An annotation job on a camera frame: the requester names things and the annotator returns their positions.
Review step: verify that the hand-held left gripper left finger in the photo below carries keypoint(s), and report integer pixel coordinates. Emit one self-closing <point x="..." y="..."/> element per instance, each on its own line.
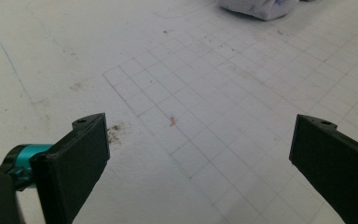
<point x="71" y="168"/>

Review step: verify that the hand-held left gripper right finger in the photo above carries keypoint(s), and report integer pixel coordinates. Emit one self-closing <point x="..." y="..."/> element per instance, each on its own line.
<point x="335" y="168"/>

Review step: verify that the pale purple printed towel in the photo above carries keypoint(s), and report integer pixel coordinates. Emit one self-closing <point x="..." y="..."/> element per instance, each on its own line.
<point x="261" y="7"/>

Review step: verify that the white grid foam mat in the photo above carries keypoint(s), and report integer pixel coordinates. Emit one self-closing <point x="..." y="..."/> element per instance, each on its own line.
<point x="199" y="77"/>

